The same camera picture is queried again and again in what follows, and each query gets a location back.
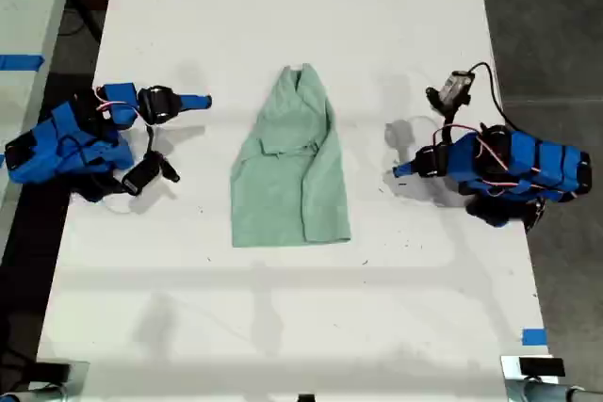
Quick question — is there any pale green t-shirt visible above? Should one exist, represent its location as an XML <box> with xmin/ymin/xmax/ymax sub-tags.
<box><xmin>229</xmin><ymin>62</ymin><xmax>352</xmax><ymax>249</ymax></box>

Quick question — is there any long blue tape strip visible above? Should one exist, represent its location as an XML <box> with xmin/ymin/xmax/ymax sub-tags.
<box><xmin>0</xmin><ymin>54</ymin><xmax>46</xmax><ymax>72</ymax></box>

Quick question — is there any square blue tape piece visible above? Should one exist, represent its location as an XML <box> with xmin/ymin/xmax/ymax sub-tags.
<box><xmin>521</xmin><ymin>328</ymin><xmax>549</xmax><ymax>347</ymax></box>

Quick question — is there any metal table clamp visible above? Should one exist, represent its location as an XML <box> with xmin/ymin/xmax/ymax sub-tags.
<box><xmin>0</xmin><ymin>360</ymin><xmax>91</xmax><ymax>402</ymax></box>
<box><xmin>499</xmin><ymin>354</ymin><xmax>603</xmax><ymax>402</ymax></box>

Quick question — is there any small black box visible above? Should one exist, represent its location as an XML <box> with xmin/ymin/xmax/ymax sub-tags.
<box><xmin>34</xmin><ymin>361</ymin><xmax>73</xmax><ymax>385</ymax></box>
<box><xmin>518</xmin><ymin>357</ymin><xmax>566</xmax><ymax>378</ymax></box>

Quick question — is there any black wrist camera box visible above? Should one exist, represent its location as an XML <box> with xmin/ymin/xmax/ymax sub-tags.
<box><xmin>121</xmin><ymin>151</ymin><xmax>182</xmax><ymax>198</ymax></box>
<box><xmin>425</xmin><ymin>71</ymin><xmax>475</xmax><ymax>114</ymax></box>

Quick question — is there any black camera cable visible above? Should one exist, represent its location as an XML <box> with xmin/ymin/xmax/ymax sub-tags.
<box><xmin>467</xmin><ymin>61</ymin><xmax>520</xmax><ymax>135</ymax></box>

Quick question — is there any black floor cable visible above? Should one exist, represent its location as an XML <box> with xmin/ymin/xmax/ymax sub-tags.
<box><xmin>59</xmin><ymin>0</ymin><xmax>103</xmax><ymax>44</ymax></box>

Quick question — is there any thin white cable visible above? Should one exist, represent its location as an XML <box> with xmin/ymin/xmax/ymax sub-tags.
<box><xmin>100</xmin><ymin>192</ymin><xmax>139</xmax><ymax>216</ymax></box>

